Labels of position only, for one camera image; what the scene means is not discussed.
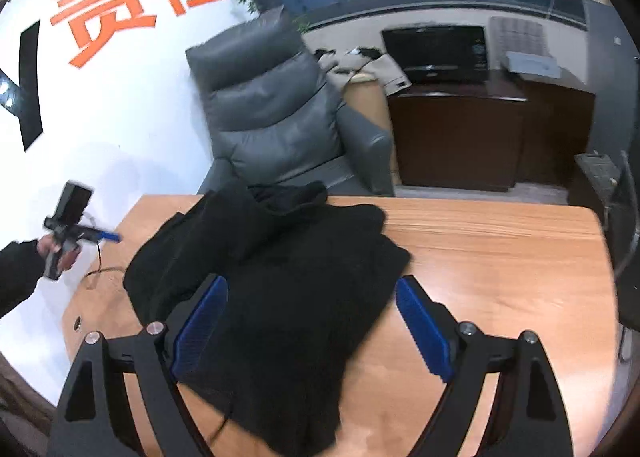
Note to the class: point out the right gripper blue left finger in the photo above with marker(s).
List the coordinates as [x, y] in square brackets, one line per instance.
[94, 417]

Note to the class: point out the person left hand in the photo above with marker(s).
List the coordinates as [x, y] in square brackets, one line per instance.
[57, 258]

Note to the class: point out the person left black sleeve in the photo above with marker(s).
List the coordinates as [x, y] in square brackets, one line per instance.
[21, 265]

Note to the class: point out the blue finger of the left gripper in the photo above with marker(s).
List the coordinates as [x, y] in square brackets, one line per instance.
[95, 235]

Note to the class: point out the beige cloth pile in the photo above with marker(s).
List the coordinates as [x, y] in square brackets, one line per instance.
[362, 64]

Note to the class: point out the black microwave oven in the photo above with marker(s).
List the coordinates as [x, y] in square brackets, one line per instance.
[441, 53]

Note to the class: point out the grey leather armchair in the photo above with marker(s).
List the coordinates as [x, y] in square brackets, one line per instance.
[274, 117]

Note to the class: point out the light wooden side table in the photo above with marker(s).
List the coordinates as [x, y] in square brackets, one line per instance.
[366, 95]

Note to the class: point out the black fleece zip jacket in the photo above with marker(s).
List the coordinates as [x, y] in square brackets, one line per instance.
[306, 283]

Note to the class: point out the black mesh office chair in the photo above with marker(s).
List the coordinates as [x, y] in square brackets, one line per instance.
[610, 191]

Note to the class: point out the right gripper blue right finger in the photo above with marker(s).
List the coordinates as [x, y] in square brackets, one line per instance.
[527, 417]

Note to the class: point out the white box on cabinet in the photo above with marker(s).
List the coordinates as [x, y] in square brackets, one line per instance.
[535, 65]

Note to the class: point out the dark wooden cabinet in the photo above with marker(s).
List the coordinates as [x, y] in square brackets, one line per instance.
[510, 129]

